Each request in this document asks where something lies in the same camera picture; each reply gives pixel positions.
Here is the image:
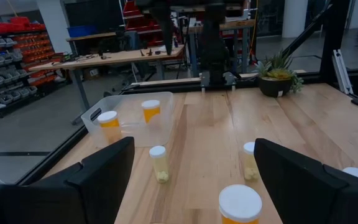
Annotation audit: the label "white pillar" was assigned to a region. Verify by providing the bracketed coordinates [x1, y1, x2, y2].
[282, 0, 306, 39]

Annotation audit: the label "wooden table metal legs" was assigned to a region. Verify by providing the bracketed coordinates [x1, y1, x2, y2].
[183, 18, 257, 77]

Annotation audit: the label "blue storage bin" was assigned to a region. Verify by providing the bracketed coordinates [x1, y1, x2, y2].
[67, 24, 98, 39]

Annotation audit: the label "slim pale yellow pill bottle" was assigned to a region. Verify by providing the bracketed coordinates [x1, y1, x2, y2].
[149, 145, 170, 184]
[242, 141, 260, 182]

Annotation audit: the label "wooden workbench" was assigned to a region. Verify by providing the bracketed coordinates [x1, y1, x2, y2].
[28, 43, 186, 125]

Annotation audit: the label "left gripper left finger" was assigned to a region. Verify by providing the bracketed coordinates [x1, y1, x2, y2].
[0, 136, 135, 224]

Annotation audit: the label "stacked red storage bins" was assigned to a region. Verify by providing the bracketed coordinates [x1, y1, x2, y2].
[122, 0, 167, 47]

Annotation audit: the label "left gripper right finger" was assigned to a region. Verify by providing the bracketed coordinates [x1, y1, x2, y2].
[253, 138, 358, 224]

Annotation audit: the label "orange pill bottle white cap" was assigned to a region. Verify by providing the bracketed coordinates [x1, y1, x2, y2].
[140, 99, 162, 124]
[342, 167, 358, 184]
[97, 110, 122, 146]
[218, 184, 263, 224]

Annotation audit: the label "silver aluminium bracket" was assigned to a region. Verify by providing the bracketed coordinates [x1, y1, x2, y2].
[331, 49, 354, 95]

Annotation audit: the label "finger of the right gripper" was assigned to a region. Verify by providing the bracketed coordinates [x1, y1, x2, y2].
[165, 29, 174, 55]
[158, 29, 167, 55]

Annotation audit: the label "shelf with red grey bins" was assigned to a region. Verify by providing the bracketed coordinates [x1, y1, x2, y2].
[0, 17, 67, 119]

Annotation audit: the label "succulent plant in black pot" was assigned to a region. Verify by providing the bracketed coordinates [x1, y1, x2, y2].
[252, 49, 305, 98]

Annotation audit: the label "clear plastic bin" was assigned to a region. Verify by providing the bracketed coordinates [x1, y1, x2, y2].
[80, 91, 175, 149]

